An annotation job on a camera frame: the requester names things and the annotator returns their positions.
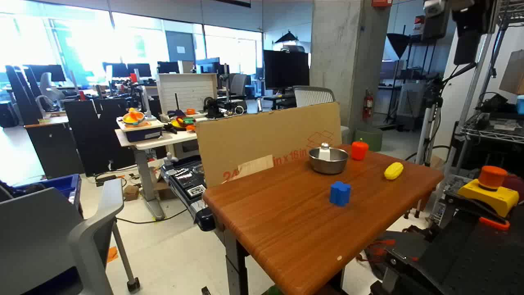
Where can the white shaker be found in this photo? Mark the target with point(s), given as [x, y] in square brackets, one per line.
[324, 152]

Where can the large black monitor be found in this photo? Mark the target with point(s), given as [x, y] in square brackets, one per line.
[285, 69]

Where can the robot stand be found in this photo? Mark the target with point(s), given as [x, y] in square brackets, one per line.
[470, 258]

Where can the grey office chair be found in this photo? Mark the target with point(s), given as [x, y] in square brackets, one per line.
[45, 237]

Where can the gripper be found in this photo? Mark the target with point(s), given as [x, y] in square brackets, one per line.
[475, 16]

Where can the black lamp shade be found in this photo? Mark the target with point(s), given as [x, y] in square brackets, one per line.
[398, 43]

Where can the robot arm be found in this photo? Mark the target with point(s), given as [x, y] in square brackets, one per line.
[434, 6]

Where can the blue block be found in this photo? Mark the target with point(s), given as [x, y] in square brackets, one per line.
[340, 194]

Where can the red toy pepper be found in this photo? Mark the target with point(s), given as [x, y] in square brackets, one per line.
[360, 150]

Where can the small cardboard box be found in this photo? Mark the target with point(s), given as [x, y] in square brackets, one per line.
[131, 192]

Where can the white desk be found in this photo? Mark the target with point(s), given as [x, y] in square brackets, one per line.
[143, 172]

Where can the green stool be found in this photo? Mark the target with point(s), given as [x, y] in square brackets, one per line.
[369, 140]

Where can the white and dark box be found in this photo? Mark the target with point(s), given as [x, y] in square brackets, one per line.
[141, 132]

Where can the row of monitors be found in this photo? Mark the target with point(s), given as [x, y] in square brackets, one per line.
[131, 69]

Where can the bowl of toy food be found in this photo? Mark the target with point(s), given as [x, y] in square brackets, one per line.
[133, 117]

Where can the steel bowl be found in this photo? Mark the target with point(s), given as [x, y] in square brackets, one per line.
[327, 164]

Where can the black electronic device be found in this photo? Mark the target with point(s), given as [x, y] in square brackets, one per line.
[186, 184]

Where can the fire extinguisher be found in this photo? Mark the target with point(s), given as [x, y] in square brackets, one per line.
[368, 106]

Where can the white mesh office chair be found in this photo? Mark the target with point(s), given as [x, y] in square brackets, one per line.
[313, 97]

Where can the cardboard sheet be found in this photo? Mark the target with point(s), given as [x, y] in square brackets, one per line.
[262, 139]

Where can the camera on tripod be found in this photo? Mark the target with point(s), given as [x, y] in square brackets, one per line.
[428, 119]

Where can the blue bin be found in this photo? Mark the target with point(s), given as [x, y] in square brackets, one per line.
[65, 184]

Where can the yellow emergency stop button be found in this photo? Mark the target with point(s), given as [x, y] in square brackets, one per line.
[489, 194]

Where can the white slotted panel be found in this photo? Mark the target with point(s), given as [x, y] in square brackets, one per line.
[186, 92]

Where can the yellow toy corn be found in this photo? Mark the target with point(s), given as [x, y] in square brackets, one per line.
[394, 171]

